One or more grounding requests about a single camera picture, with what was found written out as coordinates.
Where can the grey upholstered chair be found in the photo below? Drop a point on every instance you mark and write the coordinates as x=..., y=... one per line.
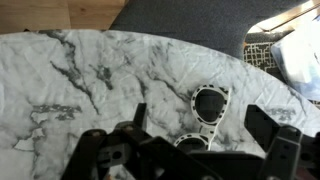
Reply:
x=200, y=23

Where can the white spotted glasses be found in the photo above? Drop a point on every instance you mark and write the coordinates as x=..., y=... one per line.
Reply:
x=210, y=106

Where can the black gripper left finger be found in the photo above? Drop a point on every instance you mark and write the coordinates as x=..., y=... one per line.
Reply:
x=133, y=150

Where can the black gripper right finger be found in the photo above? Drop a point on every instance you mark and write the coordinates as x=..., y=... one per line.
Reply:
x=283, y=143

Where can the patterned rug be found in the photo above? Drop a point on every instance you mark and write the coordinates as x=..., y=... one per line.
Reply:
x=261, y=53

